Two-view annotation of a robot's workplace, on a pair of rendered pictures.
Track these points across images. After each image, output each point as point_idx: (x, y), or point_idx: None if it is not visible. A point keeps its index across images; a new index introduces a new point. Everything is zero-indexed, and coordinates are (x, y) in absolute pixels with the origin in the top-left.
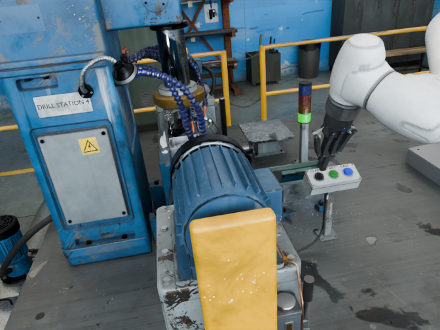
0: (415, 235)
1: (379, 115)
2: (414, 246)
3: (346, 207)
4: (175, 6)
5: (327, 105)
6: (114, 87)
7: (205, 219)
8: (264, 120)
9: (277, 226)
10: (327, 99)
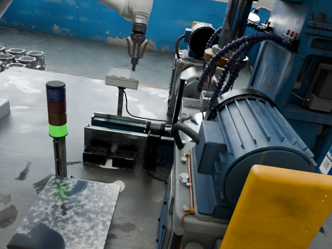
0: (73, 108)
1: None
2: (82, 105)
3: None
4: None
5: (148, 21)
6: None
7: (208, 23)
8: (41, 247)
9: (179, 53)
10: (147, 20)
